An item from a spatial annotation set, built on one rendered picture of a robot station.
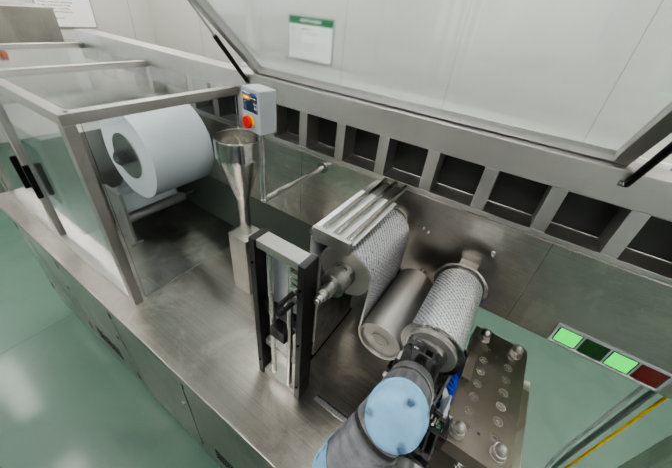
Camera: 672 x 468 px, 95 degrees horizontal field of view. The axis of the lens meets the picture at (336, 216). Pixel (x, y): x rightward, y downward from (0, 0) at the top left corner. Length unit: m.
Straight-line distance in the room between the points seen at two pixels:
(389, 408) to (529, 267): 0.65
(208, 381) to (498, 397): 0.84
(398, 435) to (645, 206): 0.70
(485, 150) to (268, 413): 0.93
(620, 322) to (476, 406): 0.41
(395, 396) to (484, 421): 0.61
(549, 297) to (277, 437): 0.83
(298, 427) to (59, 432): 1.53
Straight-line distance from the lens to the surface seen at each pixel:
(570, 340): 1.12
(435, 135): 0.89
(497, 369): 1.13
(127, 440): 2.17
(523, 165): 0.87
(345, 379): 1.11
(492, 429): 1.03
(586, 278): 0.99
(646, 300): 1.03
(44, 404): 2.46
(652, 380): 1.18
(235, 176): 0.99
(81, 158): 1.07
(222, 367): 1.15
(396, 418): 0.45
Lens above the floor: 1.88
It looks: 34 degrees down
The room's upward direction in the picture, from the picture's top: 6 degrees clockwise
